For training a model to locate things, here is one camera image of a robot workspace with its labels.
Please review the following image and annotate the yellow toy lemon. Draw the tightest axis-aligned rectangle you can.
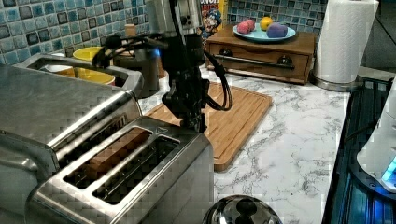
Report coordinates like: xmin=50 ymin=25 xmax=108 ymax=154
xmin=260 ymin=17 xmax=273 ymax=31

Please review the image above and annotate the light blue plate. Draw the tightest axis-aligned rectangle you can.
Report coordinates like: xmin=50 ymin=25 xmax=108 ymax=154
xmin=232 ymin=23 xmax=296 ymax=42

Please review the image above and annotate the brown wooden toast slice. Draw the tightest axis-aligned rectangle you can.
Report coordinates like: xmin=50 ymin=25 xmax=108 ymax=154
xmin=85 ymin=128 xmax=151 ymax=180

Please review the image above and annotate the silver two-slot toaster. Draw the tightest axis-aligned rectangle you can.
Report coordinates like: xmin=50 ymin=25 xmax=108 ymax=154
xmin=25 ymin=116 xmax=215 ymax=224

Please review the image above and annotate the purple toy fruit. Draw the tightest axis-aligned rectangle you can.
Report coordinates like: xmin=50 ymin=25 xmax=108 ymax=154
xmin=266 ymin=22 xmax=288 ymax=38

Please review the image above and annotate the cereal box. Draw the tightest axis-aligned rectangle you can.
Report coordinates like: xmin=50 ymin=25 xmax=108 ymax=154
xmin=199 ymin=0 xmax=228 ymax=39

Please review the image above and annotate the yellow bowl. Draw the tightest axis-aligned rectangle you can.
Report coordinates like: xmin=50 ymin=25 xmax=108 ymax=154
xmin=56 ymin=47 xmax=116 ymax=85

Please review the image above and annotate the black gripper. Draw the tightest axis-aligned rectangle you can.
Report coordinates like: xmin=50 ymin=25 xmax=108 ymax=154
xmin=161 ymin=34 xmax=206 ymax=133

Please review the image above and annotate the pink toy fruit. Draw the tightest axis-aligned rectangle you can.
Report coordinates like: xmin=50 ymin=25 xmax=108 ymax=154
xmin=237 ymin=20 xmax=255 ymax=35

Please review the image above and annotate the large stainless steel appliance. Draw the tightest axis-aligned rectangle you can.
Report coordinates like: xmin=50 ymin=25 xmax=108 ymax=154
xmin=0 ymin=54 xmax=144 ymax=224

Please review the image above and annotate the white paper towel roll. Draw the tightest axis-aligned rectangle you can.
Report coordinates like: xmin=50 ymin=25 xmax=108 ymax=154
xmin=315 ymin=0 xmax=378 ymax=84

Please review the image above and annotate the bamboo cutting board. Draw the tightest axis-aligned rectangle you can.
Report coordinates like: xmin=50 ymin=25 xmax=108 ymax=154
xmin=146 ymin=81 xmax=273 ymax=173

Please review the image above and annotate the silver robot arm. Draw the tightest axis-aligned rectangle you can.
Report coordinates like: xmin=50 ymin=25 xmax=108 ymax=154
xmin=146 ymin=0 xmax=209 ymax=133

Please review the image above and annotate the shiny steel pot lid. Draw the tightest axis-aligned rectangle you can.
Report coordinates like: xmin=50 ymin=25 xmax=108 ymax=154
xmin=202 ymin=195 xmax=283 ymax=224

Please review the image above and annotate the steel paper towel holder base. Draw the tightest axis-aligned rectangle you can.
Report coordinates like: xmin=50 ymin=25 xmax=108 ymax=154
xmin=308 ymin=75 xmax=363 ymax=92

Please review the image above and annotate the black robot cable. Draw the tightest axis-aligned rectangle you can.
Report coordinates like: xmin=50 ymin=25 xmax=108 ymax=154
xmin=92 ymin=35 xmax=233 ymax=112

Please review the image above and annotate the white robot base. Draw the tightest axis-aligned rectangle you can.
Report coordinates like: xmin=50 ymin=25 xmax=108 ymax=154
xmin=357 ymin=81 xmax=396 ymax=193

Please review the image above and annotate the dark canister with wooden lid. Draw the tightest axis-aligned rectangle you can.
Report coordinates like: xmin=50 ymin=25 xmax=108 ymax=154
xmin=112 ymin=23 xmax=161 ymax=99

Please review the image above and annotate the wooden drawer box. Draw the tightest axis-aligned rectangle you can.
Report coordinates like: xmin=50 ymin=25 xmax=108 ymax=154
xmin=206 ymin=25 xmax=317 ymax=85

